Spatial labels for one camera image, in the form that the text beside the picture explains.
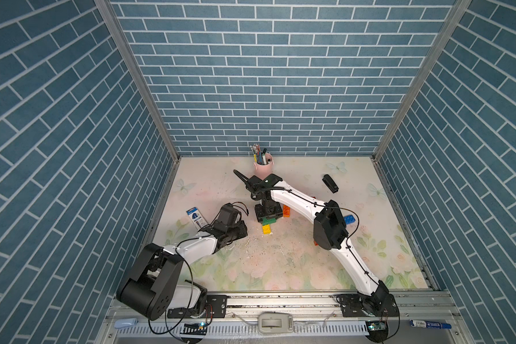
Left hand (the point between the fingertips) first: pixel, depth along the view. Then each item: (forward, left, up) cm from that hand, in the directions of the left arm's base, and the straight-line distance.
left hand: (251, 229), depth 90 cm
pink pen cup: (+29, -5, +5) cm, 30 cm away
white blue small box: (+6, +25, -2) cm, 26 cm away
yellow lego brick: (0, -7, -1) cm, 7 cm away
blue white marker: (-33, -59, +1) cm, 68 cm away
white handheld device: (-33, -10, 0) cm, 34 cm away
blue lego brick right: (+5, -43, 0) cm, 44 cm away
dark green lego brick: (+3, -7, +1) cm, 8 cm away
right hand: (+4, -7, 0) cm, 8 cm away
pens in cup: (+33, -3, +10) cm, 35 cm away
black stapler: (+25, -39, 0) cm, 46 cm away
